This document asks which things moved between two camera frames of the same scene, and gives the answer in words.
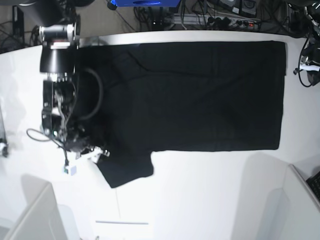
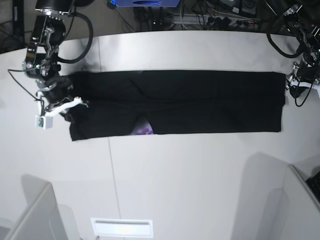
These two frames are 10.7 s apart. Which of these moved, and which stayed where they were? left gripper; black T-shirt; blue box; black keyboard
Moved: left gripper; black T-shirt
Stayed: black keyboard; blue box
